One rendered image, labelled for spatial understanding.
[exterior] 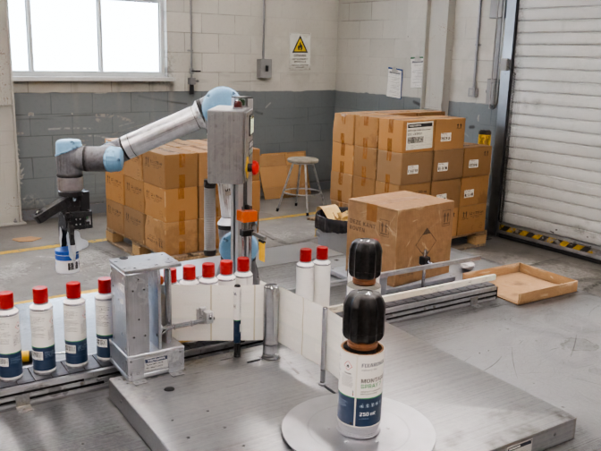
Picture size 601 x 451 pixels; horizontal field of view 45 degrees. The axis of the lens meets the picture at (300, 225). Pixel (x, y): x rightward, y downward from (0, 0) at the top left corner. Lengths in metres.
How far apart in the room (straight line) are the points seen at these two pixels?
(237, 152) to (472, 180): 4.60
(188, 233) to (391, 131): 1.74
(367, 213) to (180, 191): 2.98
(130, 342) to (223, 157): 0.53
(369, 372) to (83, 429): 0.63
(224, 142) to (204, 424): 0.72
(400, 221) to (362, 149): 3.52
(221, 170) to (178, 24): 5.95
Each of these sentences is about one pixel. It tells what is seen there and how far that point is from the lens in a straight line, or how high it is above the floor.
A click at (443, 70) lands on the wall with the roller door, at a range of 7.45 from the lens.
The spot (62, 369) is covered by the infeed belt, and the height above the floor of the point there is 0.88.
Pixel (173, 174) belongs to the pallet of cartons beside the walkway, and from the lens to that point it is 5.31.
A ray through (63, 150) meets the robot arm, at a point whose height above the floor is 1.32.
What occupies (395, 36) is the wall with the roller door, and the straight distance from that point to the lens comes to 8.11.
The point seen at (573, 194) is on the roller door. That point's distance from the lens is 6.50.
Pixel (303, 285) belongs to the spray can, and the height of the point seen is 0.99.
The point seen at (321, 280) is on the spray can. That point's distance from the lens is 2.06.
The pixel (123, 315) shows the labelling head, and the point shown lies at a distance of 1.69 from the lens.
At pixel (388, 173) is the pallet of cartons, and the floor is 0.73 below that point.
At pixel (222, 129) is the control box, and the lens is 1.87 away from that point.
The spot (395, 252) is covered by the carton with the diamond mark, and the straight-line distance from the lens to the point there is 2.47.
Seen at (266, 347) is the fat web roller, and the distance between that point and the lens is 1.81.
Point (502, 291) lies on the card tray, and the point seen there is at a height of 0.83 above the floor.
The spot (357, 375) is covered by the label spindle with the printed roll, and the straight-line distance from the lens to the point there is 1.41.
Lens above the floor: 1.62
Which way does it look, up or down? 13 degrees down
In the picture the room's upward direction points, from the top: 2 degrees clockwise
